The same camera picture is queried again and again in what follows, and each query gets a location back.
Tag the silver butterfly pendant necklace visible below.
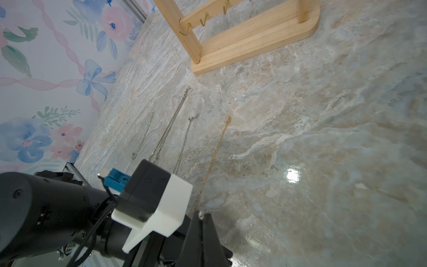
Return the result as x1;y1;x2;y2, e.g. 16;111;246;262
131;111;156;161

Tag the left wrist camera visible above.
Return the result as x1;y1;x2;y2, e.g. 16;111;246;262
98;160;193;253

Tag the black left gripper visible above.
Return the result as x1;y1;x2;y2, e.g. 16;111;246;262
71;213;192;267

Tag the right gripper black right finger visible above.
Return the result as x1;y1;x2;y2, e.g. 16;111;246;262
202;214;232;267

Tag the wooden jewelry display stand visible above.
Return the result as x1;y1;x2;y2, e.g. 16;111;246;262
155;1;320;76

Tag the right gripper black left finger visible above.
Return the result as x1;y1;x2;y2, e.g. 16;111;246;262
176;213;203;267

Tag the short silver chain necklace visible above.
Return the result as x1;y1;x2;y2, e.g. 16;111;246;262
188;116;232;218

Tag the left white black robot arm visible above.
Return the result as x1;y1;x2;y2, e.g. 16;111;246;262
1;167;192;262

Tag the gold chain necklace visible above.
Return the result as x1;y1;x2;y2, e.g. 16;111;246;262
171;112;200;175

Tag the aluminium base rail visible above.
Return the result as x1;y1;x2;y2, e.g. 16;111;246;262
33;161;91;188

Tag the left aluminium corner profile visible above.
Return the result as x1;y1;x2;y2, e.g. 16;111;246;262
122;0;147;22

